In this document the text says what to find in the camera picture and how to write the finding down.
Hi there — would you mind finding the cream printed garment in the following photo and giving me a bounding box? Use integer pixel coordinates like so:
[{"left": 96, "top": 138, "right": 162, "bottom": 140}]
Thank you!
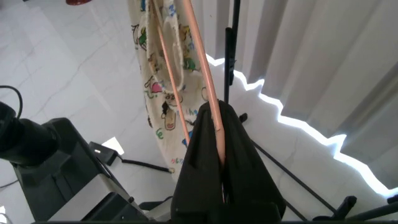
[{"left": 127, "top": 0, "right": 215, "bottom": 183}]

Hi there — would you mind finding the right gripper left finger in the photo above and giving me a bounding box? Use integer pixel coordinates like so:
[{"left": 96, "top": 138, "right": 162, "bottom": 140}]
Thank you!
[{"left": 170, "top": 101, "right": 224, "bottom": 222}]

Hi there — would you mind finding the pink clothes hanger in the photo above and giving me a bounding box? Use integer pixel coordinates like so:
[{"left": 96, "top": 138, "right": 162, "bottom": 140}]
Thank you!
[{"left": 149, "top": 0, "right": 227, "bottom": 167}]

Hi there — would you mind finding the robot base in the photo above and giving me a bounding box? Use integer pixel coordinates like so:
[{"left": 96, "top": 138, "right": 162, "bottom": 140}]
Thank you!
[{"left": 12, "top": 117, "right": 174, "bottom": 222}]

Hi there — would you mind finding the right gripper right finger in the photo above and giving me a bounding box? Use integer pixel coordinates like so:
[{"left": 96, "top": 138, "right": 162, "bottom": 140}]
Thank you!
[{"left": 218, "top": 100, "right": 287, "bottom": 222}]

